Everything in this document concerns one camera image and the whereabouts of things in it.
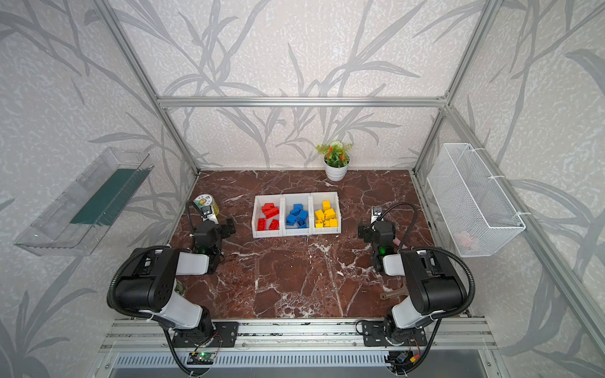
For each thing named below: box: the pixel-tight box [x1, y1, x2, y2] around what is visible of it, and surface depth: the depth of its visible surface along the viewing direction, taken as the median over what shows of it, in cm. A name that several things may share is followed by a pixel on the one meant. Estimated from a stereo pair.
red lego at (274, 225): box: [268, 218, 280, 231], surface depth 100 cm
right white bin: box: [309, 191, 342, 235], surface depth 98 cm
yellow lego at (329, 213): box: [323, 207, 336, 220], surface depth 103 cm
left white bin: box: [251, 194, 284, 239], surface depth 98 cm
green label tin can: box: [193, 193, 219, 216], surface depth 101 cm
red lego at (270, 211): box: [261, 203, 280, 219], surface depth 104 cm
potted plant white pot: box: [322, 151, 351, 182], surface depth 110 cm
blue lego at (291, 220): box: [285, 213, 297, 227], surface depth 100 cm
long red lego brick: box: [256, 218, 268, 231], surface depth 101 cm
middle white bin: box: [282, 192, 313, 237], surface depth 101 cm
